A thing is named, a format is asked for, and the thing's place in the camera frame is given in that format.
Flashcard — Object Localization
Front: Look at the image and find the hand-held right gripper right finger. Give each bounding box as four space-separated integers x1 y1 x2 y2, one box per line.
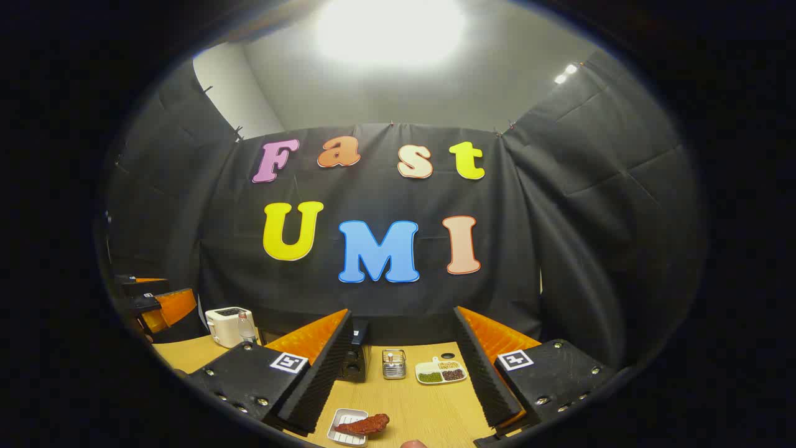
453 305 616 430

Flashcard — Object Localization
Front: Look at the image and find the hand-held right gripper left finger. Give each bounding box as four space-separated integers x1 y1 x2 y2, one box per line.
187 308 354 436

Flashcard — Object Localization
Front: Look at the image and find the black electric oven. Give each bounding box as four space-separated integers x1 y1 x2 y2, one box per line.
338 319 373 383

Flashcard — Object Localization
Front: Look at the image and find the reddish-brown grilled meat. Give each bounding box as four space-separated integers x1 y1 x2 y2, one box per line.
335 413 391 436

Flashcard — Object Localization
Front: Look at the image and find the white divided dish of beans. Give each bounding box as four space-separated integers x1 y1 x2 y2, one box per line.
415 355 468 385

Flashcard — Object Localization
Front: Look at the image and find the white toaster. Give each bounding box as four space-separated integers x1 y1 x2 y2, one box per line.
205 307 257 348

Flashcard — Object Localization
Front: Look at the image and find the small white ribbed tray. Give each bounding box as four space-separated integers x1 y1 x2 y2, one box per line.
327 408 369 447

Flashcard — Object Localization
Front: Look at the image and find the large ceiling light panel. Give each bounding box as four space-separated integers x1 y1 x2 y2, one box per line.
314 0 467 66

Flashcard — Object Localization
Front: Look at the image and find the metal wire holder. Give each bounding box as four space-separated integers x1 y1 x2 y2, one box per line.
381 348 407 380

